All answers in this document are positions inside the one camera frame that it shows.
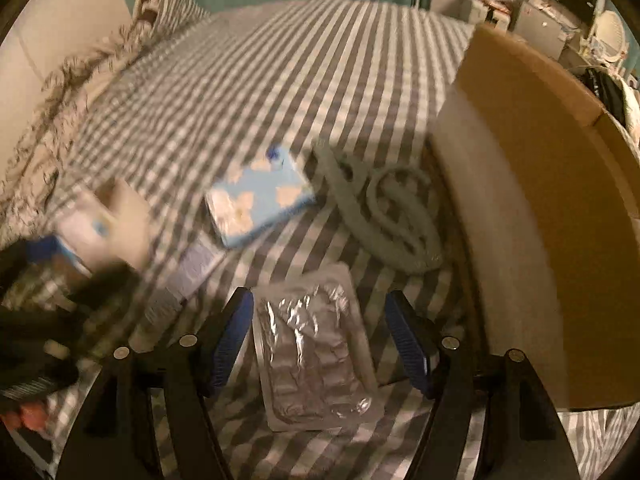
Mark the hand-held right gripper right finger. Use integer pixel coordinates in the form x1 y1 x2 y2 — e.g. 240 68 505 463
384 290 583 480

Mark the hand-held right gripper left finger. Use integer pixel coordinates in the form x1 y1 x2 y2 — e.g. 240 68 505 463
55 286 256 480

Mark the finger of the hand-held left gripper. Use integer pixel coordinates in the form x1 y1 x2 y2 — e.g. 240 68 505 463
20 237 96 278

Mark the white and blue box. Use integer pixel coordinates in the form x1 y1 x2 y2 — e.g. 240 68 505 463
54 177 153 276

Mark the clear plastic blister package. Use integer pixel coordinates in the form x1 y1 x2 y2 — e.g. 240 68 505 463
250 261 385 432

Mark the brown cardboard box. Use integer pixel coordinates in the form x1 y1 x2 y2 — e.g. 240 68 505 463
430 22 640 411

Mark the person's left hand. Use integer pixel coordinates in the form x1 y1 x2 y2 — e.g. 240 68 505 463
0 400 51 433

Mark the white tube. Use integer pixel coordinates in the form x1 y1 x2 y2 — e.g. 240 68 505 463
127 237 226 356

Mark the ruffled striped blanket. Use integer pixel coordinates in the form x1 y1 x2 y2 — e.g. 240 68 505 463
0 20 151 241

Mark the blue cloud-print tissue packet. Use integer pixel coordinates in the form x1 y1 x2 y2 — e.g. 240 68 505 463
204 144 318 250

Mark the grey gingham bed sheet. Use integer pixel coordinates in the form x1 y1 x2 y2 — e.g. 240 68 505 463
0 0 640 480

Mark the dark clothing pile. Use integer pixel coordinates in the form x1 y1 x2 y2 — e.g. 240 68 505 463
580 62 640 136

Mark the white cluttered desk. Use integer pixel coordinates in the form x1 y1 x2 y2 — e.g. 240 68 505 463
452 0 601 68

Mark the white round fan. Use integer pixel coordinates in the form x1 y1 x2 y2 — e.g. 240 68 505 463
594 7 630 61

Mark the white coiled cable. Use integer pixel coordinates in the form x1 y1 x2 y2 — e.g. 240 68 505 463
312 140 446 275

